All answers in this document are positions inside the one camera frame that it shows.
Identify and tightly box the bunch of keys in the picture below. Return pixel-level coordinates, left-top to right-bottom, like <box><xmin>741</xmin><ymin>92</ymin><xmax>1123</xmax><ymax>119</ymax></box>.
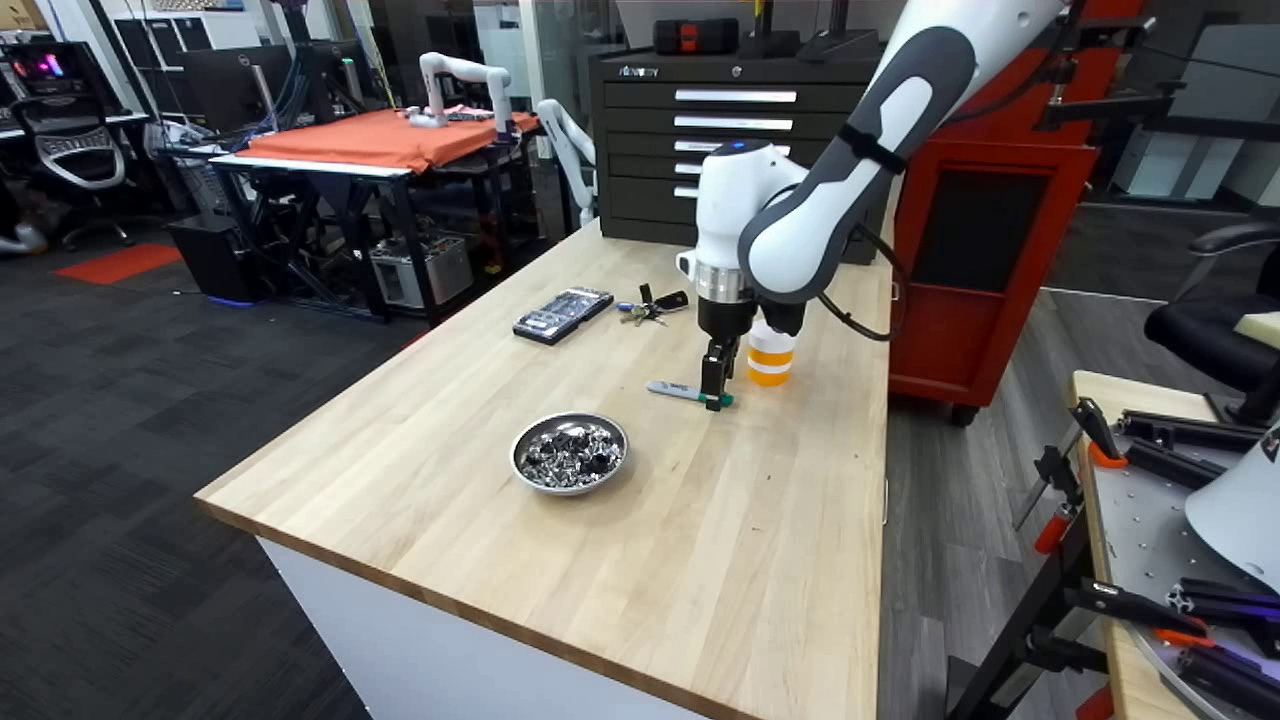
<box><xmin>616</xmin><ymin>286</ymin><xmax>689</xmax><ymax>325</ymax></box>

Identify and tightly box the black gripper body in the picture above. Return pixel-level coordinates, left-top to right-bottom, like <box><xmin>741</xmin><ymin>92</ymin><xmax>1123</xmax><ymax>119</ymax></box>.
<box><xmin>695</xmin><ymin>300</ymin><xmax>757</xmax><ymax>346</ymax></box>

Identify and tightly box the metal bowl with small parts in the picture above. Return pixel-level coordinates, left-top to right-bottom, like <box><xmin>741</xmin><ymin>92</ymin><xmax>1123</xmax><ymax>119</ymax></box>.
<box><xmin>507</xmin><ymin>411</ymin><xmax>628</xmax><ymax>497</ymax></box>

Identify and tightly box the side wooden workbench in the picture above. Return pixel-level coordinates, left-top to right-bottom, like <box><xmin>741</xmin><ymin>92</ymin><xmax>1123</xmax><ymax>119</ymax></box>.
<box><xmin>1069</xmin><ymin>369</ymin><xmax>1275</xmax><ymax>720</ymax></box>

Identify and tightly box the white robot arm by table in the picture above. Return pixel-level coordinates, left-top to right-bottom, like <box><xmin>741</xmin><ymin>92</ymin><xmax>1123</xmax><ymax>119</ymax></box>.
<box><xmin>534</xmin><ymin>96</ymin><xmax>596</xmax><ymax>226</ymax></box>

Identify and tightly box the white lamp shade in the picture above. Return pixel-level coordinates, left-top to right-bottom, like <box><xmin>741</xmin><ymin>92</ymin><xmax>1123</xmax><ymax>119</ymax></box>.
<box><xmin>1184</xmin><ymin>423</ymin><xmax>1280</xmax><ymax>593</ymax></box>

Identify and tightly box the red tool cabinet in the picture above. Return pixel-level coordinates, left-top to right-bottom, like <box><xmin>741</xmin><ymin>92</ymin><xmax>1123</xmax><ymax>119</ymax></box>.
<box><xmin>886</xmin><ymin>0</ymin><xmax>1148</xmax><ymax>423</ymax></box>

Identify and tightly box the black chair at right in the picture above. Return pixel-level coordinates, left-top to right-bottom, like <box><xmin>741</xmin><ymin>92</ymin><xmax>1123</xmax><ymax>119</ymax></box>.
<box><xmin>1145</xmin><ymin>221</ymin><xmax>1280</xmax><ymax>423</ymax></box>

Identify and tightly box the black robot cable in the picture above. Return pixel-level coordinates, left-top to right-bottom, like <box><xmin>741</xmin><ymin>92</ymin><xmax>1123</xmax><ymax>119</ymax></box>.
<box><xmin>812</xmin><ymin>226</ymin><xmax>902</xmax><ymax>346</ymax></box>

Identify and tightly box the table with orange cloth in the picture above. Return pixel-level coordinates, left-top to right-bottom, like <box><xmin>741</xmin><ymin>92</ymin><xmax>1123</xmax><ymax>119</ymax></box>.
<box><xmin>216</xmin><ymin>113</ymin><xmax>541</xmax><ymax>313</ymax></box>

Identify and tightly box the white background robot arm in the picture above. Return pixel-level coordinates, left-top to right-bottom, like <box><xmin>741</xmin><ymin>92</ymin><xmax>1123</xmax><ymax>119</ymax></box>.
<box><xmin>403</xmin><ymin>53</ymin><xmax>511</xmax><ymax>132</ymax></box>

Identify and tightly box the black digital clock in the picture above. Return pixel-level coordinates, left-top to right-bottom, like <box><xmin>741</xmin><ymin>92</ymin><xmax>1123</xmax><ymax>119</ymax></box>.
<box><xmin>653</xmin><ymin>22</ymin><xmax>741</xmax><ymax>57</ymax></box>

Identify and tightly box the black tool drawer cabinet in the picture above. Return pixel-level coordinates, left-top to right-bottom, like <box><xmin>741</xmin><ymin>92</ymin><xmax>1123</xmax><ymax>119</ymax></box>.
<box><xmin>588</xmin><ymin>53</ymin><xmax>877</xmax><ymax>243</ymax></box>

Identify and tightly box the black and orange clamp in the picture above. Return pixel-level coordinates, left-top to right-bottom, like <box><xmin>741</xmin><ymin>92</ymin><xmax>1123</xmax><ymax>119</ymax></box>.
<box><xmin>1073</xmin><ymin>398</ymin><xmax>1259</xmax><ymax>488</ymax></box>

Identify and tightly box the green and grey marker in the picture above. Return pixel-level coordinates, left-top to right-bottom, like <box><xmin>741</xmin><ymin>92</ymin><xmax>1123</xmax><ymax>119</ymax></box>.
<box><xmin>647</xmin><ymin>381</ymin><xmax>734</xmax><ymax>411</ymax></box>

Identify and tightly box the orange and white mug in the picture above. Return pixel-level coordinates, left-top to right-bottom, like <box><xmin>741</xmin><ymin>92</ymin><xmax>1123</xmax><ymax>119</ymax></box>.
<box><xmin>744</xmin><ymin>317</ymin><xmax>797</xmax><ymax>388</ymax></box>

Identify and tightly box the black calculator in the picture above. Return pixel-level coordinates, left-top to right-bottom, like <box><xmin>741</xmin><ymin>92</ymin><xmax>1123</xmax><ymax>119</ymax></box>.
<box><xmin>511</xmin><ymin>289</ymin><xmax>610</xmax><ymax>346</ymax></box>

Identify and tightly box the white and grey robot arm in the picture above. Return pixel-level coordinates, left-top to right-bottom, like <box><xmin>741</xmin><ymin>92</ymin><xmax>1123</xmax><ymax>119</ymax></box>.
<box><xmin>677</xmin><ymin>0</ymin><xmax>1069</xmax><ymax>411</ymax></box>

